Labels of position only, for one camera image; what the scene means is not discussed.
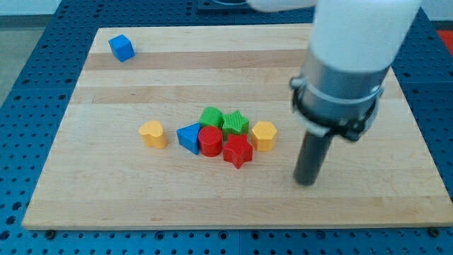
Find green cylinder block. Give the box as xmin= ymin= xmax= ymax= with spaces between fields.
xmin=199 ymin=106 xmax=223 ymax=128

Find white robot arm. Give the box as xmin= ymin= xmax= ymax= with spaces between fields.
xmin=247 ymin=0 xmax=421 ymax=141

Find red star block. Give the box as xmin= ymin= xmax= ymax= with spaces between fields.
xmin=223 ymin=134 xmax=253 ymax=169

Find blue cube block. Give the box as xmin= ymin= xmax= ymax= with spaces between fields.
xmin=108 ymin=34 xmax=135 ymax=62

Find blue perforated table plate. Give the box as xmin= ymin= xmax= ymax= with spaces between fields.
xmin=1 ymin=0 xmax=452 ymax=254

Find yellow hexagon block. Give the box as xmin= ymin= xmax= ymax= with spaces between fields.
xmin=252 ymin=121 xmax=277 ymax=152

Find blue triangle block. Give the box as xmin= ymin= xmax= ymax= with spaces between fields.
xmin=176 ymin=123 xmax=201 ymax=155

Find green star block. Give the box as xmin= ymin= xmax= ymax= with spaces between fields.
xmin=222 ymin=110 xmax=249 ymax=141

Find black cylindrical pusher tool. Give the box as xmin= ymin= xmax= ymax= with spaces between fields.
xmin=293 ymin=132 xmax=333 ymax=186

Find wooden board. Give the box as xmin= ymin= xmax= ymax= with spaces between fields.
xmin=22 ymin=24 xmax=452 ymax=230

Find yellow heart block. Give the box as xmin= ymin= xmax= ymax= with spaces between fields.
xmin=139 ymin=120 xmax=168 ymax=149

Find red cylinder block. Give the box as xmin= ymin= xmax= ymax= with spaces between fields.
xmin=198 ymin=126 xmax=223 ymax=157

